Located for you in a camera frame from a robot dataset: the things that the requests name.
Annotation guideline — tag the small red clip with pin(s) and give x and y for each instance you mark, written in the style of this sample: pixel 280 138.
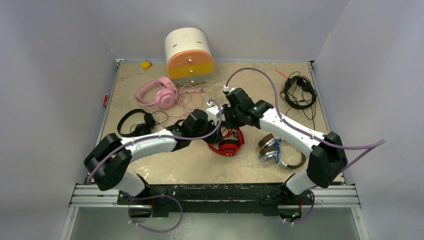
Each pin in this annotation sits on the small red clip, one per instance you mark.
pixel 106 100

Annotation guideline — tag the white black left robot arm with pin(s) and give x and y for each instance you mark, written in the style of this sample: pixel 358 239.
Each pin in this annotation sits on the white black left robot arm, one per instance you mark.
pixel 108 162

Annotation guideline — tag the pink headphones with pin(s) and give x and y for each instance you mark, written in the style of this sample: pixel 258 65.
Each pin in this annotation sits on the pink headphones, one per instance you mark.
pixel 169 95

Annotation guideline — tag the small yellow block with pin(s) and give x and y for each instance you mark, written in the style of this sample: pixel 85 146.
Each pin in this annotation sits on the small yellow block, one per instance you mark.
pixel 145 65

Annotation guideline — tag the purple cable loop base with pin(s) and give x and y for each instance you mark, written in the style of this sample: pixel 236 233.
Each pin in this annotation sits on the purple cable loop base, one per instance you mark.
pixel 157 213

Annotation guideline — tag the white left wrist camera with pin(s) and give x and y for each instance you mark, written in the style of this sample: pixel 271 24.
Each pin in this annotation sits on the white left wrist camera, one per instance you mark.
pixel 213 113

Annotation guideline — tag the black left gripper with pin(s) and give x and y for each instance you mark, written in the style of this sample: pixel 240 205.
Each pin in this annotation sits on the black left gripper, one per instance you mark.
pixel 215 137

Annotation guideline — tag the orange pencil stick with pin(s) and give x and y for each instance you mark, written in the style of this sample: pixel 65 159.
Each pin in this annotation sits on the orange pencil stick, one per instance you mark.
pixel 282 73

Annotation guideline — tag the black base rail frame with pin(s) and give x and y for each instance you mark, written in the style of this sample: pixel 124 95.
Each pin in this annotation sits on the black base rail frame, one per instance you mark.
pixel 267 199

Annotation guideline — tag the cream orange yellow drawer box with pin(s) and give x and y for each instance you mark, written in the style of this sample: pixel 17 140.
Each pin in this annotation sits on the cream orange yellow drawer box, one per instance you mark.
pixel 188 57

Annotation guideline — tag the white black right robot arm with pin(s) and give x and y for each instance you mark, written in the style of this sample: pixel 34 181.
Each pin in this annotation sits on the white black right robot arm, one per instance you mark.
pixel 326 158

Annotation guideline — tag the brown leather silver headphones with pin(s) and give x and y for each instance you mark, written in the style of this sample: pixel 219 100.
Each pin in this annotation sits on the brown leather silver headphones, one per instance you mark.
pixel 287 165

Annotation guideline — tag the red black headphones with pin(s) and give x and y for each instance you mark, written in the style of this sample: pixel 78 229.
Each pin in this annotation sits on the red black headphones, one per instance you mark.
pixel 233 141

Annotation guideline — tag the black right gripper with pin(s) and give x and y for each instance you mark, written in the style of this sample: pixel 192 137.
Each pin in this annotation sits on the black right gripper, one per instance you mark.
pixel 230 124

